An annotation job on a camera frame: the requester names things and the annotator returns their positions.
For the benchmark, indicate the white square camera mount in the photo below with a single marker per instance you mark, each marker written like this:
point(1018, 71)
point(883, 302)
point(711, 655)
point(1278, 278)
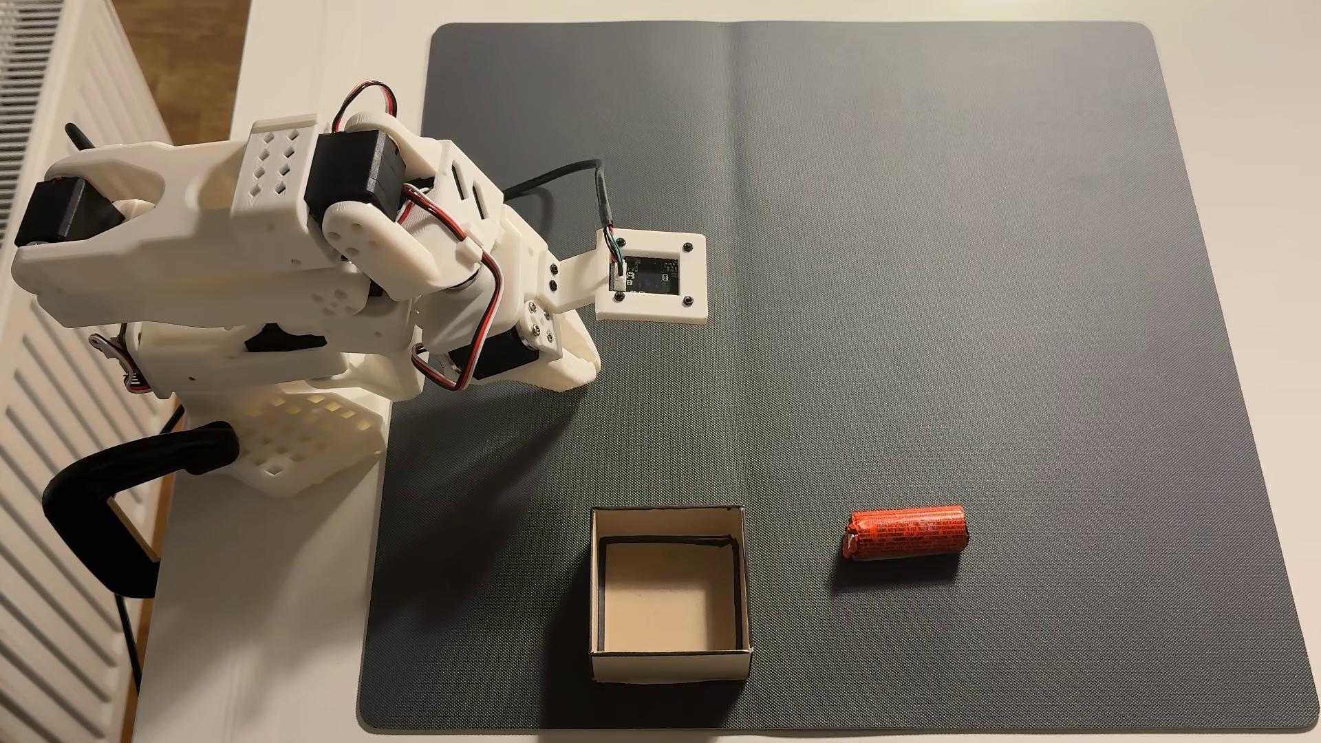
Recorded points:
point(652, 277)

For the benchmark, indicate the white radiator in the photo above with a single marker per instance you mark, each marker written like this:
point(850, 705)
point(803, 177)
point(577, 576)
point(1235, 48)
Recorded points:
point(52, 516)

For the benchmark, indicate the grey table mat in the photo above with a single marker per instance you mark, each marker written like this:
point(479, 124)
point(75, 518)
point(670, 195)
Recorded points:
point(929, 310)

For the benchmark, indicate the black table clamp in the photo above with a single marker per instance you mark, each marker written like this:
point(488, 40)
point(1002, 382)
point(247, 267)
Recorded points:
point(98, 501)

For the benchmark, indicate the open cardboard box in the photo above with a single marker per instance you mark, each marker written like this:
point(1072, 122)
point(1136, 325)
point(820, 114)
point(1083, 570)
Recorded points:
point(669, 596)

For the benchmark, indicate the red printed candy roll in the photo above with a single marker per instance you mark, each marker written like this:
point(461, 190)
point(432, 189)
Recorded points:
point(906, 532)

